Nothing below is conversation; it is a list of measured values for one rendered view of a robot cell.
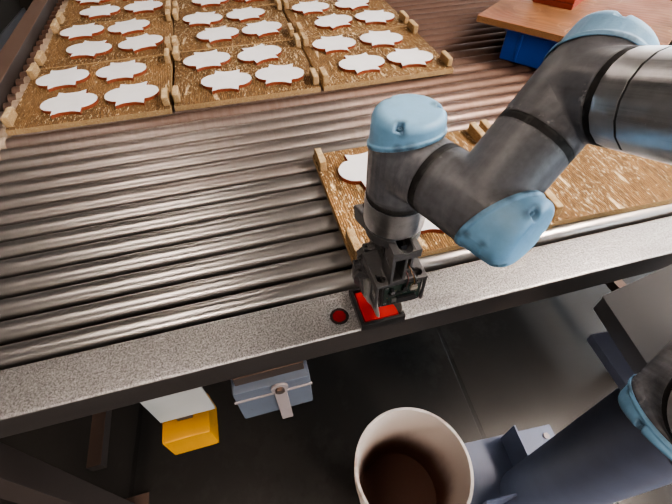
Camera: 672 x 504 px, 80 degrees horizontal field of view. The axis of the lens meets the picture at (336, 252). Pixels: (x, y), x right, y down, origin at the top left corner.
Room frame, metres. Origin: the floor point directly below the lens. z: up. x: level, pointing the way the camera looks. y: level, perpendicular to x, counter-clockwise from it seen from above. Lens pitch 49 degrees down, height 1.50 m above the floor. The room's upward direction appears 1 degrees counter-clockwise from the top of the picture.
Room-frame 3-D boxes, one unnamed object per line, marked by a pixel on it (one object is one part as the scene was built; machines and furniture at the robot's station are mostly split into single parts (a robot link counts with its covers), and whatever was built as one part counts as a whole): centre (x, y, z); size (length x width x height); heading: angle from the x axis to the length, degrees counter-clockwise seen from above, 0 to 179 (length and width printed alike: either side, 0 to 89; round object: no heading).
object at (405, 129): (0.35, -0.07, 1.24); 0.09 x 0.08 x 0.11; 37
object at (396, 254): (0.35, -0.07, 1.08); 0.09 x 0.08 x 0.12; 15
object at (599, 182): (0.77, -0.59, 0.93); 0.41 x 0.35 x 0.02; 103
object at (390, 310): (0.38, -0.07, 0.92); 0.06 x 0.06 x 0.01; 15
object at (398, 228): (0.36, -0.08, 1.16); 0.08 x 0.08 x 0.05
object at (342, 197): (0.67, -0.19, 0.93); 0.41 x 0.35 x 0.02; 104
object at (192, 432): (0.27, 0.30, 0.74); 0.09 x 0.08 x 0.24; 105
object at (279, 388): (0.32, 0.12, 0.77); 0.14 x 0.11 x 0.18; 105
